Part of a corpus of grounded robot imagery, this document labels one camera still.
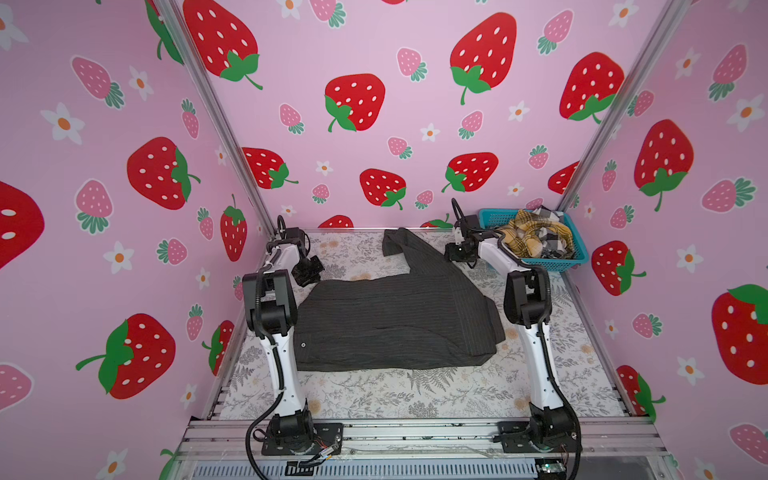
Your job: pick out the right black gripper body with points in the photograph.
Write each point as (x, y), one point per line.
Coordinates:
(458, 251)

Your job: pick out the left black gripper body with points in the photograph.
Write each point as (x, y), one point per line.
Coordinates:
(308, 271)

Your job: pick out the dark grey pinstripe shirt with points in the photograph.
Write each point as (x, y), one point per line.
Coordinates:
(432, 317)

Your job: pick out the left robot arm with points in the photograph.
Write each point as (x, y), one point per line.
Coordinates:
(271, 312)

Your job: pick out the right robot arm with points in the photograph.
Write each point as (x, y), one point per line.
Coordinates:
(553, 424)

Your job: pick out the teal plastic basket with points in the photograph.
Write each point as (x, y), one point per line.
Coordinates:
(493, 218)

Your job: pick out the yellow plaid shirt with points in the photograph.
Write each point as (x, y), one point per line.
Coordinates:
(538, 234)

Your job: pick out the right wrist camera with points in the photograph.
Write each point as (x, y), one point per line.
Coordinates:
(469, 225)

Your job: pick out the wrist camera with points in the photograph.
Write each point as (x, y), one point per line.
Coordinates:
(469, 225)
(294, 234)

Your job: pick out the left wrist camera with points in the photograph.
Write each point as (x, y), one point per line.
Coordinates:
(294, 234)

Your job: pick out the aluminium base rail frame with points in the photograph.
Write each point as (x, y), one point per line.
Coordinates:
(609, 448)

